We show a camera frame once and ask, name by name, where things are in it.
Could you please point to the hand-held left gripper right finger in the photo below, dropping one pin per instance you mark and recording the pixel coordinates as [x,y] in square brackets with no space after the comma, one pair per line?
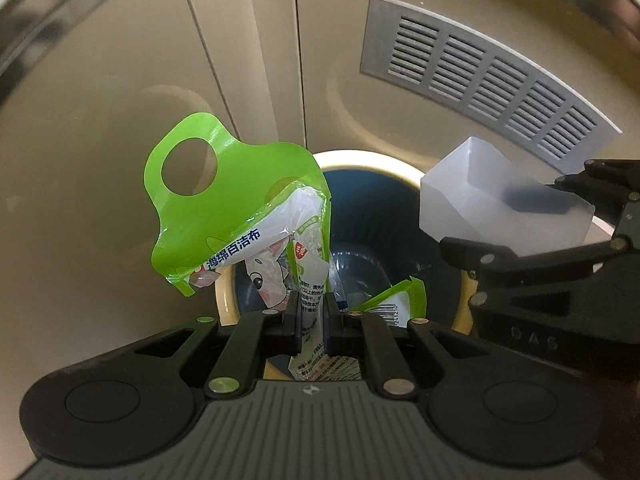
[330,322]

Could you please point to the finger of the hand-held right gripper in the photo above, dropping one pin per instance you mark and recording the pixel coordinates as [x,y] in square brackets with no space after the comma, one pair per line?
[465,250]
[600,185]

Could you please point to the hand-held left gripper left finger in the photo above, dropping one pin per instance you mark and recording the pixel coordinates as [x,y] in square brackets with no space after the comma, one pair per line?
[295,321]

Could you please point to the translucent plastic box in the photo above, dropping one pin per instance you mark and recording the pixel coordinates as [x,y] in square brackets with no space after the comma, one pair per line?
[470,195]

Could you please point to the cream trash bin blue inside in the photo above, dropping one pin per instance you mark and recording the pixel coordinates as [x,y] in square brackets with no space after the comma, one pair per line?
[360,200]

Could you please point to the green sponge package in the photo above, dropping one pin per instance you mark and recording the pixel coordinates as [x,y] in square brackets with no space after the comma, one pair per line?
[240,195]

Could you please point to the clear plastic wrapper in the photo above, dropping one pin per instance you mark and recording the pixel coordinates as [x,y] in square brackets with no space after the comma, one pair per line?
[357,280]

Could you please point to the small green barcode wrapper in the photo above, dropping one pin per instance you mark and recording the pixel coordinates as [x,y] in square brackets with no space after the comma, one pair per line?
[395,300]

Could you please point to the grey vent grille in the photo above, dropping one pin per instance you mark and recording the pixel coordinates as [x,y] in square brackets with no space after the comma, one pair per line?
[385,50]

